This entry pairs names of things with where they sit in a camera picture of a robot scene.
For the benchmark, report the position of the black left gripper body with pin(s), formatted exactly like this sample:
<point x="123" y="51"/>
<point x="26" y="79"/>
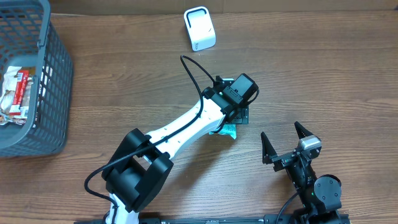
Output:
<point x="243" y="116"/>

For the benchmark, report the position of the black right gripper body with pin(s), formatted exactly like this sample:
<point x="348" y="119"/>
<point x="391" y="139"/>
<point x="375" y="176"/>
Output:
<point x="283" y="161"/>

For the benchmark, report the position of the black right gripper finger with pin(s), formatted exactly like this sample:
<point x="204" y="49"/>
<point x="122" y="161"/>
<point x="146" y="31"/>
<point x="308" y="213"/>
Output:
<point x="268" y="152"/>
<point x="302" y="132"/>

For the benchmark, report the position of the teal wipes packet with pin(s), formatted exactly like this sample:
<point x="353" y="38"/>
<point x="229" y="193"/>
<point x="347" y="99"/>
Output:
<point x="226" y="130"/>

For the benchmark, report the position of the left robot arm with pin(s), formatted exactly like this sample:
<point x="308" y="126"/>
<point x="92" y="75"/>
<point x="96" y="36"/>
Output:
<point x="142" y="162"/>

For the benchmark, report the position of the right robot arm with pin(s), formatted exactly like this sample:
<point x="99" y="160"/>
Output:
<point x="317" y="199"/>

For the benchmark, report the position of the white barcode scanner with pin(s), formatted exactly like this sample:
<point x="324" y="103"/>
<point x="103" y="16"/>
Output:
<point x="200" y="28"/>

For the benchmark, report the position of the red white snack bar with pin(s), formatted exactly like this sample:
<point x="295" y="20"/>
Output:
<point x="22" y="78"/>

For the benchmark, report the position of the grey plastic mesh basket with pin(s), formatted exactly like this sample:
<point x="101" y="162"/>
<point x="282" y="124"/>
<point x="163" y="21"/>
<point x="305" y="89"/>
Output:
<point x="29" y="39"/>

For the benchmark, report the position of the white brown snack wrapper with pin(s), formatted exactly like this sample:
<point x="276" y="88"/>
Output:
<point x="8" y="91"/>

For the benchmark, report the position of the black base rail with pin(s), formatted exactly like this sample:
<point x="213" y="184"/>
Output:
<point x="266" y="219"/>

